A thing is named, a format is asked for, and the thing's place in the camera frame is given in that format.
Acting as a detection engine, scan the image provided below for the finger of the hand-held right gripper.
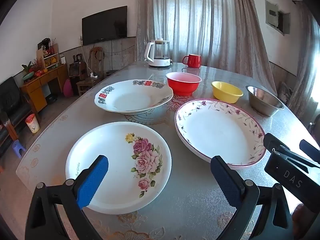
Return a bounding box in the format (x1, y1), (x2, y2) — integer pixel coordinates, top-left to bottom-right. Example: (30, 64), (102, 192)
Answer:
(299, 139), (320, 158)
(263, 133), (320, 168)

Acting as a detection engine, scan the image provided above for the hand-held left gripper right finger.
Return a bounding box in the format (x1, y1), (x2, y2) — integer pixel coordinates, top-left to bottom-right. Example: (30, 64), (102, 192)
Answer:
(210, 155), (294, 240)

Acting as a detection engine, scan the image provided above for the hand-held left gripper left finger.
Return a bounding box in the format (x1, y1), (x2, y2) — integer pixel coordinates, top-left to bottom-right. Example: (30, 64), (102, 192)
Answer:
(24, 155), (109, 240)

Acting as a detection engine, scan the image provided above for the white plate pink rose print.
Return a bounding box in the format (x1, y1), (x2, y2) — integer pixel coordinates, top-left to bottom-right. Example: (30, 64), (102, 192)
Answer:
(65, 121), (172, 215)

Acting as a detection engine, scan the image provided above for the white plate purple floral rim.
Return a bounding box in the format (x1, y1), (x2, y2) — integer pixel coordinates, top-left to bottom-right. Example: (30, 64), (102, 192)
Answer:
(174, 99), (266, 170)

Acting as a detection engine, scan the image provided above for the white plate red blue print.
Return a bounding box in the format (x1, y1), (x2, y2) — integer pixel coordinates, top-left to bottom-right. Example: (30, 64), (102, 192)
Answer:
(94, 79), (174, 113)

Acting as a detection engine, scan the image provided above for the red bowl white inside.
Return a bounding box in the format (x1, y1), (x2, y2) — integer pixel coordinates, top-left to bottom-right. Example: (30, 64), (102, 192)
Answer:
(165, 72), (202, 96)

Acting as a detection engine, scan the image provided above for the stainless steel bowl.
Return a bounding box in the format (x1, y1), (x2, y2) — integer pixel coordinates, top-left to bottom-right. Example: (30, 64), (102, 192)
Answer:
(245, 85), (285, 117)

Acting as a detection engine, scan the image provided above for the yellow plastic bowl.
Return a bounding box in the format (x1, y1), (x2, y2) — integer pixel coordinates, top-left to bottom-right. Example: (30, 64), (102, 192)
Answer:
(211, 81), (244, 104)

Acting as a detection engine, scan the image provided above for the blue plastic stool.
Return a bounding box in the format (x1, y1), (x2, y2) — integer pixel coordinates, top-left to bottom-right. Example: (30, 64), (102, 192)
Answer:
(12, 139), (27, 158)

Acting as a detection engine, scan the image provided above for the white red trash bin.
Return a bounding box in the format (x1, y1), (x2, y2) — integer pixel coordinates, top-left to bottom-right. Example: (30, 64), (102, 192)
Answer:
(25, 113), (40, 134)

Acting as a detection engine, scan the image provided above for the pink bag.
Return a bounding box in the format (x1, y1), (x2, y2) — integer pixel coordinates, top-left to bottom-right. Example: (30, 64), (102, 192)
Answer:
(63, 78), (74, 98)

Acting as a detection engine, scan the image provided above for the brown wooden chair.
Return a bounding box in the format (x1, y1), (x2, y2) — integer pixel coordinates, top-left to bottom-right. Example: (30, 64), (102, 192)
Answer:
(76, 47), (104, 96)

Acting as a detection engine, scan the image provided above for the wooden desk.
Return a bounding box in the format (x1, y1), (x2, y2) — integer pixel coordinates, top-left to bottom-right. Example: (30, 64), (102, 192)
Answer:
(19, 64), (69, 113)

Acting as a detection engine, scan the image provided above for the black sofa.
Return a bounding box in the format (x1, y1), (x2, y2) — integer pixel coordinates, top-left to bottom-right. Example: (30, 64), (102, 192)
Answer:
(0, 76), (40, 155)

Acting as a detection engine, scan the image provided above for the red mug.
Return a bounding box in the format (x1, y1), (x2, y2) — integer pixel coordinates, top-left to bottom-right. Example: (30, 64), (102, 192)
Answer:
(182, 54), (202, 68)

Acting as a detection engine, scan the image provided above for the black speaker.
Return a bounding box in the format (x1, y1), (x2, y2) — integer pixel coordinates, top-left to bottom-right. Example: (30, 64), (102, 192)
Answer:
(69, 61), (82, 83)

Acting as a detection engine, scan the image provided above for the potted green plant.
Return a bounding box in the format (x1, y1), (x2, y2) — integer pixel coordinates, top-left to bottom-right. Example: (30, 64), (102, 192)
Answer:
(21, 61), (35, 81)

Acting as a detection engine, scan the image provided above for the wooden desktop shelf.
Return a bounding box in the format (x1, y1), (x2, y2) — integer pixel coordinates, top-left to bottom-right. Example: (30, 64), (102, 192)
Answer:
(37, 43), (60, 70)

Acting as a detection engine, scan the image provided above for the white glass electric kettle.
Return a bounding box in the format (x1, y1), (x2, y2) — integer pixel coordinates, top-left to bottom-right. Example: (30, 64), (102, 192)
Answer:
(144, 39), (173, 68)

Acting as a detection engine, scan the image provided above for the black flat television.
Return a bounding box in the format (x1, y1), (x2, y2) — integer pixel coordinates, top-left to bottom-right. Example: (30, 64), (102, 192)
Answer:
(82, 5), (128, 46)

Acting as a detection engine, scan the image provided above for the wall electrical box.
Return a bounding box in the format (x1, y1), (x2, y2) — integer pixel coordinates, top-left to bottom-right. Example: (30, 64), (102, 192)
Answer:
(265, 0), (291, 36)

